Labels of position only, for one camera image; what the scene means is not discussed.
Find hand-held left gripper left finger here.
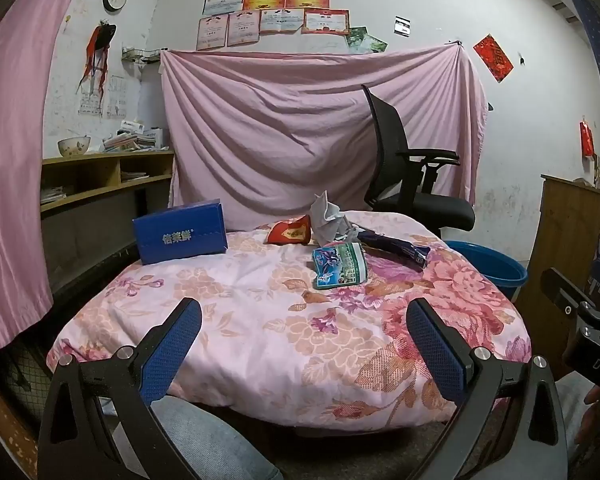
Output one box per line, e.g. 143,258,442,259
37,297,203,480

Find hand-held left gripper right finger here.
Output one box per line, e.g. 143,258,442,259
406,297,570,480

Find blue plastic basin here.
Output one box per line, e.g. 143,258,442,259
445,240,528,303

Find dark blue wrapper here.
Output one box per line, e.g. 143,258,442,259
352,230,431,272

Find green and blue packet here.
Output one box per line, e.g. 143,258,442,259
311,241,370,291

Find red snack packet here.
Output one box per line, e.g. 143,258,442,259
264,215,312,246

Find grey dotted paper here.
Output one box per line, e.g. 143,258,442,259
310,190,363,247

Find person's right hand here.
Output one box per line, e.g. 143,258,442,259
575,382,600,446

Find wooden cabinet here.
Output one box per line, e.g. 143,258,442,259
527,174,600,311

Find floral blanket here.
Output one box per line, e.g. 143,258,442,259
46,210,533,431

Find person's left leg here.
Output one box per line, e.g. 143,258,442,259
150,396,283,480

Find blue cardboard box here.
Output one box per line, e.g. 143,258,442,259
132,200,229,266

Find black office chair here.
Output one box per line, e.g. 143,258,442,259
361,84,477,241

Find wooden shelf unit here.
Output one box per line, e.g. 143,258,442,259
40,150,176,291

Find stack of papers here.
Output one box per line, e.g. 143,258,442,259
100,119,165,153

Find floral ceramic bowl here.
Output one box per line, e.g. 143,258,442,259
56,135,92,157

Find hanging pink sheet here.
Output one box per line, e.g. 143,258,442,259
159,42,490,233

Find pink curtain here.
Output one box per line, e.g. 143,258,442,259
0,0,96,356

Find red packet on wall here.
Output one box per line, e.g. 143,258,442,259
580,121,596,157

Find red paper wall poster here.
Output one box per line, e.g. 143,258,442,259
472,34,514,83

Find wall calendar sheets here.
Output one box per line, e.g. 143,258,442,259
77,75,126,120

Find small wall shelf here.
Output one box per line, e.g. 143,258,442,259
121,46,168,63

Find red tassel wall ornament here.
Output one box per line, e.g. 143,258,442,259
76,20,117,96

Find group of wall certificates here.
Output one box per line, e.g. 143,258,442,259
196,0,380,51

